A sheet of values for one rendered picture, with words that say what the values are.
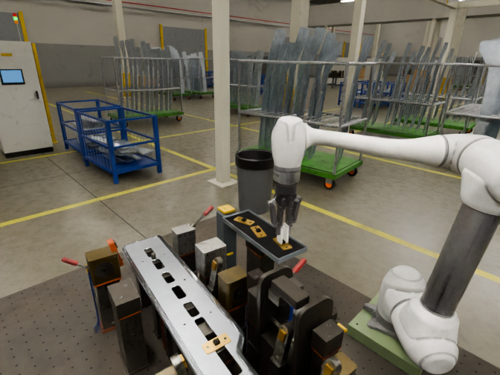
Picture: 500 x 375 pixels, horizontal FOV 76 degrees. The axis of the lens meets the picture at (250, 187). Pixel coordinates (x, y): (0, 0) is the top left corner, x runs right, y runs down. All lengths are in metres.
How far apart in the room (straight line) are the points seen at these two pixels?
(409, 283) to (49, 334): 1.46
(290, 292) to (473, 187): 0.57
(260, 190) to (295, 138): 2.82
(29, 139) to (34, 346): 5.99
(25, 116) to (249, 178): 4.83
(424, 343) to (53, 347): 1.37
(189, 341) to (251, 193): 2.88
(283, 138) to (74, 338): 1.19
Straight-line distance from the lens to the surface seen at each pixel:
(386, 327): 1.52
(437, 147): 1.13
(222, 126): 4.63
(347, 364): 0.96
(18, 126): 7.33
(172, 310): 1.17
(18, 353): 1.67
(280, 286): 0.95
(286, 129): 0.99
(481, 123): 6.95
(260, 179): 3.73
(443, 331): 1.25
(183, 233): 1.47
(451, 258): 1.14
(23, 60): 7.27
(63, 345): 1.62
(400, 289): 1.38
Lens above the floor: 1.78
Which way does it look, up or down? 22 degrees down
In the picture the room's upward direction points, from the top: 1 degrees clockwise
